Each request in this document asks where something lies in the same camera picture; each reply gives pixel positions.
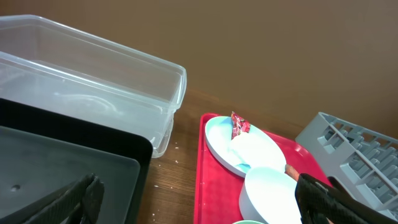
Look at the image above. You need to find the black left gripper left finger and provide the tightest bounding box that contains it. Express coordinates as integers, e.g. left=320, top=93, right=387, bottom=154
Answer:
left=1, top=174, right=104, bottom=224

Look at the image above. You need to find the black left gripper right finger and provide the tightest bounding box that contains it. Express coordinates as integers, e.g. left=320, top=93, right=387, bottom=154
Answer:
left=295, top=173, right=397, bottom=224

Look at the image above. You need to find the light blue bowl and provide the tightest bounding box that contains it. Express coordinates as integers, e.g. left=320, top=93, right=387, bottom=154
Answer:
left=239, top=167, right=302, bottom=224

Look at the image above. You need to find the green bowl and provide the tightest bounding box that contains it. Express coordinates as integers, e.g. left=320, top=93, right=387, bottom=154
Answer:
left=232, top=220, right=265, bottom=224

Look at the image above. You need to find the white napkin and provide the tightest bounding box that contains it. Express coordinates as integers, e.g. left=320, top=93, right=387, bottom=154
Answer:
left=227, top=133, right=286, bottom=172

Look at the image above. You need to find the red snack wrapper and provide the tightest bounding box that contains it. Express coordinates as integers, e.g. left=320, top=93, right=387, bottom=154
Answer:
left=231, top=111, right=251, bottom=139

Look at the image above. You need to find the light blue plate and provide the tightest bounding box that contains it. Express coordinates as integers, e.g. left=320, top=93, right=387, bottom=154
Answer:
left=205, top=116, right=276, bottom=177

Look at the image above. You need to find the grey dishwasher rack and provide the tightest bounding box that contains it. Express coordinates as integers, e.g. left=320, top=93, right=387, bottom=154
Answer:
left=295, top=112, right=397, bottom=220

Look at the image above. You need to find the black plastic tray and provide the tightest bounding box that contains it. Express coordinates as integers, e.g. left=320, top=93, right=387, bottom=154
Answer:
left=1, top=99, right=152, bottom=223

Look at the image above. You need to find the red serving tray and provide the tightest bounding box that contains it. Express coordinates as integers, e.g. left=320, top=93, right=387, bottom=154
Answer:
left=193, top=113, right=331, bottom=224

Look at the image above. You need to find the clear plastic bin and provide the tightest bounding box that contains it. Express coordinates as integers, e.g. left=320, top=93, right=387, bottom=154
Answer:
left=1, top=15, right=187, bottom=158

